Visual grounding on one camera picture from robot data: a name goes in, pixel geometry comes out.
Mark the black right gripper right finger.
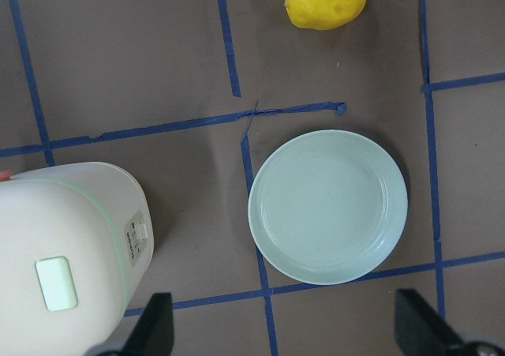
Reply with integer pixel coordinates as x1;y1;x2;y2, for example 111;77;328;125
395;289;504;356

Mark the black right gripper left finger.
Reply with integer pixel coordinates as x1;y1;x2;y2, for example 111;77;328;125
86;293;174;356

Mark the white rice cooker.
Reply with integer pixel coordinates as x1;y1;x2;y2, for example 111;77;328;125
1;162;154;355

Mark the light green plate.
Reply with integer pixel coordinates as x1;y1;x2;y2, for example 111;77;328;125
248;129;408;285

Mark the yellow lemon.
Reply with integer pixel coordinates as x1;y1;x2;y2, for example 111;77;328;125
284;0;367;31

